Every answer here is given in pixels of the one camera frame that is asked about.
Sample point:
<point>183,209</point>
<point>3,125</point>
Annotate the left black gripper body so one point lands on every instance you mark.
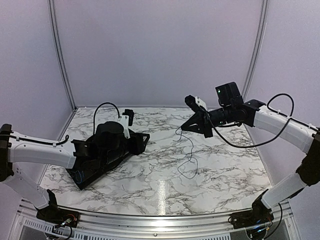
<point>133,142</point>

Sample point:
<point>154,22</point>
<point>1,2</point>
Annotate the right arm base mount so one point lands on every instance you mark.
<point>252,217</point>

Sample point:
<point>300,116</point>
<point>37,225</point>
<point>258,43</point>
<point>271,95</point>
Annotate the aluminium front frame rail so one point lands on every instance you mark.
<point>108,226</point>

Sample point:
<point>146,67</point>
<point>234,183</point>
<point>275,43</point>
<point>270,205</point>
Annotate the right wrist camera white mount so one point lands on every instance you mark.
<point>195,103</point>

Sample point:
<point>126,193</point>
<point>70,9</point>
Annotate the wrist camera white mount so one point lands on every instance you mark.
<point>126,120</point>
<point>195,103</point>

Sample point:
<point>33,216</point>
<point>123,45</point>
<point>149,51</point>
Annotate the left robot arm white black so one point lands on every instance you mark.
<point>101,152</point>

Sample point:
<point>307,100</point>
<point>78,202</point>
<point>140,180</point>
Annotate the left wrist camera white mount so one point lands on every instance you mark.
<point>126,120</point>

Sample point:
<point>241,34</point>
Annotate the black compartment tray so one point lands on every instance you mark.
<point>84,178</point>

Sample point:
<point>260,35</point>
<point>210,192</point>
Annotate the left aluminium corner post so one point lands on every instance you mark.
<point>59,53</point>

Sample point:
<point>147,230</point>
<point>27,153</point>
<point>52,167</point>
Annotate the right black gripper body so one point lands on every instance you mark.
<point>205,122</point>

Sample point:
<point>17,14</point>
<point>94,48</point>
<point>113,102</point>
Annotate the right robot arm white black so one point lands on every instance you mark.
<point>257,114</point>

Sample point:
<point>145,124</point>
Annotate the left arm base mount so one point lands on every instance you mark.
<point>59,216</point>

